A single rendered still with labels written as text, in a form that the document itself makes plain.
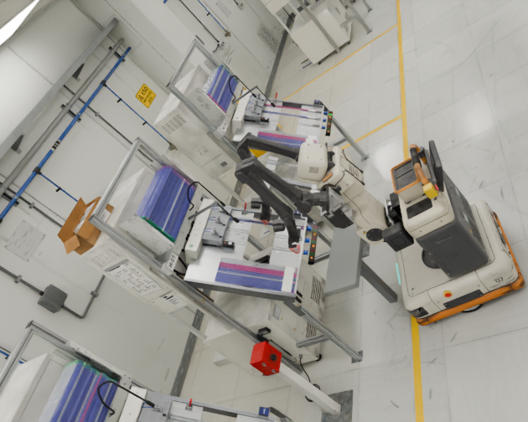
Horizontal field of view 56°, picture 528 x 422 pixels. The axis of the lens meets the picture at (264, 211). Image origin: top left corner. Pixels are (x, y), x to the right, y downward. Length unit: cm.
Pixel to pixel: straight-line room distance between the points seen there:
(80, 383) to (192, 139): 237
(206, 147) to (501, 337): 264
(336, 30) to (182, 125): 379
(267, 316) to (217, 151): 159
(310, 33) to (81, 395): 603
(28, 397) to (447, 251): 223
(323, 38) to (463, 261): 512
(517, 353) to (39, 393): 243
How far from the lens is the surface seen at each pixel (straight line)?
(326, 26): 748
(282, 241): 341
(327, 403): 338
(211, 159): 437
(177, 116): 420
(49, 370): 276
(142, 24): 614
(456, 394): 311
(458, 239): 287
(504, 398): 300
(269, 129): 435
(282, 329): 346
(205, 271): 325
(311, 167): 267
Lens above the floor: 254
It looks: 27 degrees down
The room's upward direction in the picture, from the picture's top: 47 degrees counter-clockwise
